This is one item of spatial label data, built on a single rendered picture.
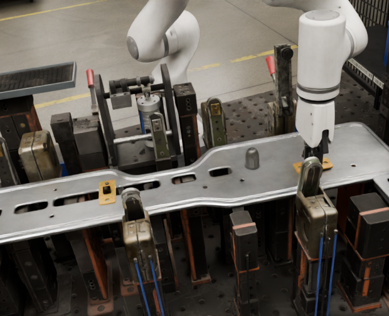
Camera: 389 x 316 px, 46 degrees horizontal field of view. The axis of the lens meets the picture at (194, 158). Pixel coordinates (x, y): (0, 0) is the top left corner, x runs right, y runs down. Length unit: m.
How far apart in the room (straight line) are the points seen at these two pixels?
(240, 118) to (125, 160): 0.76
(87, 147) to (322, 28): 0.63
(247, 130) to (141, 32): 0.63
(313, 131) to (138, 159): 0.47
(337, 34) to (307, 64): 0.08
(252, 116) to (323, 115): 0.94
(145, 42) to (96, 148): 0.36
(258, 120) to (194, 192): 0.88
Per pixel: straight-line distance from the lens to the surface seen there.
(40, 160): 1.15
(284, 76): 1.16
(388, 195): 1.02
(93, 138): 1.16
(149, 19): 1.34
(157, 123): 1.11
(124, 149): 1.25
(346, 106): 1.95
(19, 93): 1.24
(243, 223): 0.94
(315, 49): 0.89
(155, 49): 1.37
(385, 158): 1.12
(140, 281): 0.93
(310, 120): 0.95
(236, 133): 1.76
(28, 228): 1.03
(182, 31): 1.42
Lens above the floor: 1.63
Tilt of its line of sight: 35 degrees down
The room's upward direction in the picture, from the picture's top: 7 degrees counter-clockwise
